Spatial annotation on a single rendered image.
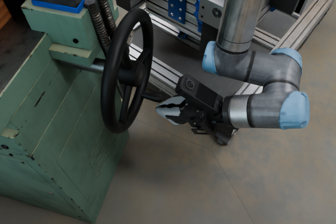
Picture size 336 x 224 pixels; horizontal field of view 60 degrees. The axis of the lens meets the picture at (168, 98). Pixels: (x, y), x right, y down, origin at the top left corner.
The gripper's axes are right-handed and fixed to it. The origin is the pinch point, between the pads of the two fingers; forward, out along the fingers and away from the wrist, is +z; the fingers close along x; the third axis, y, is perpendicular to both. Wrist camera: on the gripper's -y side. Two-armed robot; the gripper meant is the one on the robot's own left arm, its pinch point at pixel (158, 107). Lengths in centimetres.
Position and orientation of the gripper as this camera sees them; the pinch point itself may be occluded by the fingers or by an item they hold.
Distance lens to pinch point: 76.3
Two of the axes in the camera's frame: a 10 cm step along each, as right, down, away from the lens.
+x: 3.2, -7.9, 5.2
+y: 4.6, 6.1, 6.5
